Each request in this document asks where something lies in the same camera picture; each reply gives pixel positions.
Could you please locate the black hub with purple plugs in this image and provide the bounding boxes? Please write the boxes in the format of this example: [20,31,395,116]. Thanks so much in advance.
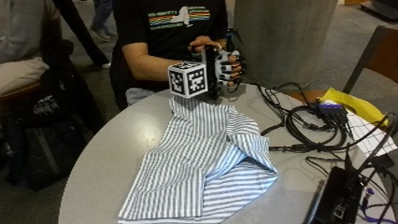
[315,101,350,126]

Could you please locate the white marker cube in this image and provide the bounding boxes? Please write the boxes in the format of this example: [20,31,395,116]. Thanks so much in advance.
[166,61,209,100]

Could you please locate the black box device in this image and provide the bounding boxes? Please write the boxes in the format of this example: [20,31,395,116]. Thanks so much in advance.
[307,165,366,224]

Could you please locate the black backpack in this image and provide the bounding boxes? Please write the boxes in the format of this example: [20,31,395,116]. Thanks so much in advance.
[0,64,105,192]

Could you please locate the purple cable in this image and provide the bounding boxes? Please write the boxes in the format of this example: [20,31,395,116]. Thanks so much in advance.
[356,187,398,224]

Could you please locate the grey concrete pillar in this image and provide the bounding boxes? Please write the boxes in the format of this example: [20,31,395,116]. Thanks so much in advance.
[233,0,339,89]

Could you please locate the thin black cable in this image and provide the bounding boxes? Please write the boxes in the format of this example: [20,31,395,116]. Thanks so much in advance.
[303,112,398,224]

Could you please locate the yellow cloth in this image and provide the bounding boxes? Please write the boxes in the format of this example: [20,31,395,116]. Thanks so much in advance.
[316,87,391,128]

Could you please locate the wooden chair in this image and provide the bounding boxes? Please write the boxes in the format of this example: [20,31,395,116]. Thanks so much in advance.
[285,25,398,105]

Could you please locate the blue white striped shirt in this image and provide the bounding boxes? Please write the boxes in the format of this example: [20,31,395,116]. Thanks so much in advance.
[117,95,279,224]

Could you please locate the wooden bench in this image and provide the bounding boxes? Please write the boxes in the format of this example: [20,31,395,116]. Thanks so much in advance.
[0,79,42,102]

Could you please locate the person's grey trousers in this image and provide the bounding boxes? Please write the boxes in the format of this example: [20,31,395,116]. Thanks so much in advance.
[123,87,171,106]

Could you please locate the coiled black cable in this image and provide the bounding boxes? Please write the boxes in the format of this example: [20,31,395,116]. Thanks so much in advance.
[258,82,352,154]

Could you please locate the person's black printed t-shirt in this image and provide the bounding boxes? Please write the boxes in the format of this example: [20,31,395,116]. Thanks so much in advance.
[108,0,229,110]

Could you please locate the white checked paper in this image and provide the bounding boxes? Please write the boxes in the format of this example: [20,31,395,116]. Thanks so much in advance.
[344,109,398,157]

